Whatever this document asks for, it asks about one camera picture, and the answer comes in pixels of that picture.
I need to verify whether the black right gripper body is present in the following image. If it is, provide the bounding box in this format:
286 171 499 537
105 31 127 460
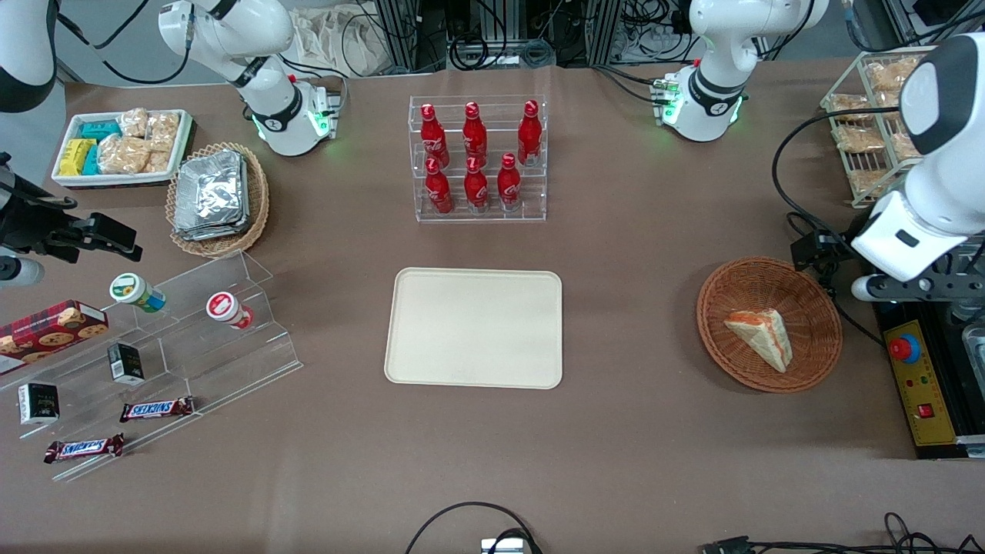
0 171 81 261

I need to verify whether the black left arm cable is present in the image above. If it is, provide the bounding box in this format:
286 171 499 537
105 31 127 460
771 105 903 345

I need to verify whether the white wire rack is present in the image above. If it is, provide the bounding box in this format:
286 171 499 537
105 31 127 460
819 45 941 209

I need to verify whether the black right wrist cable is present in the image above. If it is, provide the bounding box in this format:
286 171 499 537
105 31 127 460
0 180 79 211

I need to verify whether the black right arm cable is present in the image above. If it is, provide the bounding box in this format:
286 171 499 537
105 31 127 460
55 0 195 87

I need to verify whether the brown Snickers bar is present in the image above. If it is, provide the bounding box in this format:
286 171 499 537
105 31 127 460
119 395 196 424
43 432 126 465

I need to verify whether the clear acrylic bottle rack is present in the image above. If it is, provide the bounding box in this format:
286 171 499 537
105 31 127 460
409 94 548 224

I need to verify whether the green lid yogurt cup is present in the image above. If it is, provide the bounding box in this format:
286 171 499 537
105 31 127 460
109 272 167 315

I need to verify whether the silver foil container stack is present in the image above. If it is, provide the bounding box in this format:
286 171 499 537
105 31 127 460
172 149 249 242

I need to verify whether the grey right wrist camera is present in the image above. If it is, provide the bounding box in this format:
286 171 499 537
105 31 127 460
0 257 45 290

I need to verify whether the yellow emergency stop box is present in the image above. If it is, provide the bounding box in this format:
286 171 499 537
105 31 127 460
882 319 960 449

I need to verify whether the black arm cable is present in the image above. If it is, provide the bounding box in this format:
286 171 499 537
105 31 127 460
55 0 195 87
771 105 903 345

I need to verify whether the yellow snack package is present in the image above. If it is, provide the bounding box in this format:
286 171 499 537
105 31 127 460
58 138 98 178

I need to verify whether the black cable with connector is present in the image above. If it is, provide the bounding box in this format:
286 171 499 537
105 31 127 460
699 511 985 554

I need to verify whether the beige plastic tray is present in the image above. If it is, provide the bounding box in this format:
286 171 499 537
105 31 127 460
384 267 564 390

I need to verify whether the aluminium frame post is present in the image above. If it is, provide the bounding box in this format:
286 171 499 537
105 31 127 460
587 0 623 67
376 0 422 75

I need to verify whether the oval light wicker basket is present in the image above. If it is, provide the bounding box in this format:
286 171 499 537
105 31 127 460
165 142 271 258

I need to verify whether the clear acrylic step stand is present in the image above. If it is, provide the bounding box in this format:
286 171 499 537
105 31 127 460
0 249 303 484

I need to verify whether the beige cloth bag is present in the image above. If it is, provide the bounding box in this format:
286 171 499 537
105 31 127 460
290 5 387 78

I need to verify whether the black looped cable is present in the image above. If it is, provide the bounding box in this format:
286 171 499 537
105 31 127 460
405 501 541 554

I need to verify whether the black box with white side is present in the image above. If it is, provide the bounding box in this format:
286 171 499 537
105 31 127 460
17 382 61 426

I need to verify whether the white rectangular snack bin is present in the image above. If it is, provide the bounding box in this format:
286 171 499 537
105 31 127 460
51 108 194 190

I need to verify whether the clear plastic container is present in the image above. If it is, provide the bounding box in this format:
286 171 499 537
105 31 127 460
962 323 985 387

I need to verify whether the triangular sandwich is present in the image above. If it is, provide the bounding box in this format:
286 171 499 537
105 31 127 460
723 308 794 375

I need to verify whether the red lid yogurt cup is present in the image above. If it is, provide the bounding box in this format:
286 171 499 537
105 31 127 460
205 291 255 331

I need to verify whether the round brown wicker basket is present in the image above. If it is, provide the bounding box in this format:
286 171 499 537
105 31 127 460
696 256 844 394

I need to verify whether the small black barcode box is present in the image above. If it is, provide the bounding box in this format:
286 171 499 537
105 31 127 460
106 342 146 386

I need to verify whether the red plaid cookie box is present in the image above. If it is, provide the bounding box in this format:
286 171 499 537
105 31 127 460
0 299 110 376

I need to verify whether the red cola bottle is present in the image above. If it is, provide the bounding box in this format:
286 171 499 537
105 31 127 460
516 99 543 167
463 155 490 213
496 152 523 211
424 157 454 215
462 101 489 164
419 103 450 167

